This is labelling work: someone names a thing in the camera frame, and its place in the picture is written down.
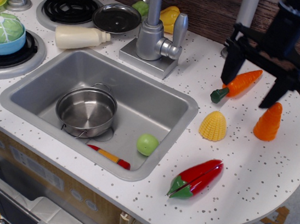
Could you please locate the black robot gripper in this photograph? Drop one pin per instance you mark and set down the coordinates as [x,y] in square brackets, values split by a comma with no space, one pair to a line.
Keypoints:
[278,41]

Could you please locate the red toy chili pepper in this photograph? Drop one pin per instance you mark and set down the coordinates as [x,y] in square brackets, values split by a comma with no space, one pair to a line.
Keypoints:
[193,180]

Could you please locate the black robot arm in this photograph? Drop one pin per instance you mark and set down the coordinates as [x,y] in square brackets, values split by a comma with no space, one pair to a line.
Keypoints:
[273,51]

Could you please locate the yellow toy bell pepper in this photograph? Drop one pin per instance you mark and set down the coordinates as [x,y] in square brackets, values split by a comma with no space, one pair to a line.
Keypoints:
[168,17]

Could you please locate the steel pan lid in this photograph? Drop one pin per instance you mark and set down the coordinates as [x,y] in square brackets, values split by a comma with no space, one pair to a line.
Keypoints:
[116,18]

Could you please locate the small steel pan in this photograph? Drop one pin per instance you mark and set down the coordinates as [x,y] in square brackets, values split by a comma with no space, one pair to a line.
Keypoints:
[87,111]

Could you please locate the orange toy carrot with stem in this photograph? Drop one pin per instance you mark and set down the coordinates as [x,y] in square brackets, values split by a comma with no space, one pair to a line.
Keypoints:
[239,84]

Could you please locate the orange toy carrot tip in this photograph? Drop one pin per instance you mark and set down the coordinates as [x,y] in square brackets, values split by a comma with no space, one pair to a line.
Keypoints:
[267,126]

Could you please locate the yellow toy corn piece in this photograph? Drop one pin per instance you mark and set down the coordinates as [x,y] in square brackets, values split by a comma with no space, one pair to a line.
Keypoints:
[213,127]

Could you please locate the silver toy faucet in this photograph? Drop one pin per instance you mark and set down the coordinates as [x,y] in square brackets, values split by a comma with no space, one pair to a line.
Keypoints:
[151,51]

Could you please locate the grey toy sink basin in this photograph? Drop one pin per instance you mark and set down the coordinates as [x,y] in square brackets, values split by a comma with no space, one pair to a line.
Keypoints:
[144,106]

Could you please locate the green toy vegetable piece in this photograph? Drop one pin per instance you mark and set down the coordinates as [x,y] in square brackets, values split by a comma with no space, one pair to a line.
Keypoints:
[141,7]

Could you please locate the green toy apple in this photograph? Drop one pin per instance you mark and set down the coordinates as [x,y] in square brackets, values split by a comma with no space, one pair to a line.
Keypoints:
[146,144]

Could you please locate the red yellow toy utensil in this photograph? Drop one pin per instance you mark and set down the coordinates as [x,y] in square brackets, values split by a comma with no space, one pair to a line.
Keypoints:
[113,158]

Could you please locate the cream plastic bottle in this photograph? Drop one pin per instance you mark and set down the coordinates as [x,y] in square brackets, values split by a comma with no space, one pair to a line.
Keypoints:
[73,37]

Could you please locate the black stove burner middle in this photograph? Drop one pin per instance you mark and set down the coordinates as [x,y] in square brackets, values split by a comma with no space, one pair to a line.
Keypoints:
[53,13]

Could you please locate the grey stove knob near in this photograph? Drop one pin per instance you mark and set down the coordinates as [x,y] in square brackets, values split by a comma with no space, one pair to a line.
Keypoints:
[18,5]

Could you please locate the blue toy bowl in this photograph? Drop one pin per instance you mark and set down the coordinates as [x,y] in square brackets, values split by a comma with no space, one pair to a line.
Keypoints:
[14,46]

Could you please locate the green toy cabbage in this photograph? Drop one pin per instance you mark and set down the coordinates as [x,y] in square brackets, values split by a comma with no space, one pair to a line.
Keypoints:
[11,28]

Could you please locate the toy oven door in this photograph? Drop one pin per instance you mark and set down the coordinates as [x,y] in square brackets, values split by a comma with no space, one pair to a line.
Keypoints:
[23,200]

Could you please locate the grey vertical post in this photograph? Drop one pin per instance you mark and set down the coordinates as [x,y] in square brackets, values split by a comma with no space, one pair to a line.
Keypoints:
[246,12]

